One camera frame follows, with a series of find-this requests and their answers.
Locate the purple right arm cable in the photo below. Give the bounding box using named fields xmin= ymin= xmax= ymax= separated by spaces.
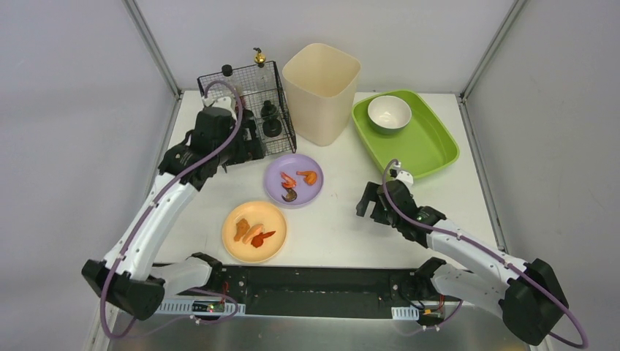
xmin=381 ymin=159 xmax=589 ymax=351

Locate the dark brown shrimp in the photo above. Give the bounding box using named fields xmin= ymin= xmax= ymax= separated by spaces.
xmin=281 ymin=188 xmax=298 ymax=203

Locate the white bowl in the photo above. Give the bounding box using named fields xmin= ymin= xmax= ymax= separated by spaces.
xmin=367 ymin=95 xmax=413 ymax=135

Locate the glossy lid spice jar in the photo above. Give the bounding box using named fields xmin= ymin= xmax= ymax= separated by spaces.
xmin=260 ymin=100 xmax=279 ymax=121

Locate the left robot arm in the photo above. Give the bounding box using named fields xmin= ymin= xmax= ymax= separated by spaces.
xmin=82 ymin=107 xmax=247 ymax=320

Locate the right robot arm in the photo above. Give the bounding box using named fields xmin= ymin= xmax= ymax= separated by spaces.
xmin=356 ymin=181 xmax=569 ymax=345

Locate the cream plastic bin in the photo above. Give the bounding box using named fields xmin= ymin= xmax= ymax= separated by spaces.
xmin=281 ymin=43 xmax=361 ymax=146

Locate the fried chicken piece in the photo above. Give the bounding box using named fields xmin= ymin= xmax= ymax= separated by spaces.
xmin=233 ymin=218 xmax=251 ymax=242

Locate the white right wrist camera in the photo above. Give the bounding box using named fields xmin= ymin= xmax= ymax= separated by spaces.
xmin=390 ymin=162 xmax=414 ymax=188

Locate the black wire rack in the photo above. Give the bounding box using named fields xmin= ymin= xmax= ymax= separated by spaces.
xmin=197 ymin=61 xmax=297 ymax=166

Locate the clear glass oil bottle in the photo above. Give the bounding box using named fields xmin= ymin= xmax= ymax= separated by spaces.
xmin=252 ymin=46 xmax=275 ymax=105

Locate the orange shrimp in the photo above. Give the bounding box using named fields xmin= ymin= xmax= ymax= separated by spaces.
xmin=280 ymin=172 xmax=297 ymax=188

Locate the pink sausage slice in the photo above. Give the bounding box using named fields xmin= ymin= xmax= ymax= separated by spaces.
xmin=242 ymin=224 xmax=264 ymax=244

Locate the red shrimp piece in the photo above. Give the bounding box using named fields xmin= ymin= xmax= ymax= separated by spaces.
xmin=251 ymin=231 xmax=276 ymax=248

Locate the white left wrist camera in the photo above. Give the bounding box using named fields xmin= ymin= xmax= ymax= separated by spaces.
xmin=202 ymin=96 xmax=236 ymax=114

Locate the black lid spice jar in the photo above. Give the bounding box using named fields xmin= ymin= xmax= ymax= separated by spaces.
xmin=262 ymin=118 xmax=282 ymax=142

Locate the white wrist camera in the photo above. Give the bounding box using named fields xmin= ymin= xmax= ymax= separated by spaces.
xmin=202 ymin=96 xmax=236 ymax=114
xmin=390 ymin=162 xmax=414 ymax=188

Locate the green plastic tub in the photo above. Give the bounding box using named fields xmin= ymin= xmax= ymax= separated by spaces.
xmin=352 ymin=90 xmax=460 ymax=179

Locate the red label sauce bottle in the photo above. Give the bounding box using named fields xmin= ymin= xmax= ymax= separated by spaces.
xmin=222 ymin=64 xmax=243 ymax=97

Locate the orange plate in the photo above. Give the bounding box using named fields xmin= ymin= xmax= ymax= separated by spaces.
xmin=222 ymin=201 xmax=287 ymax=263

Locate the purple plate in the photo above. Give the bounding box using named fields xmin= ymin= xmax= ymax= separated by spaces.
xmin=263 ymin=154 xmax=324 ymax=208

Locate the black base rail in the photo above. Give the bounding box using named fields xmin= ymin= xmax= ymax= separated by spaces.
xmin=202 ymin=265 xmax=439 ymax=319

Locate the orange chicken drumstick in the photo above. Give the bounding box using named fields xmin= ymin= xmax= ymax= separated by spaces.
xmin=296 ymin=170 xmax=318 ymax=186

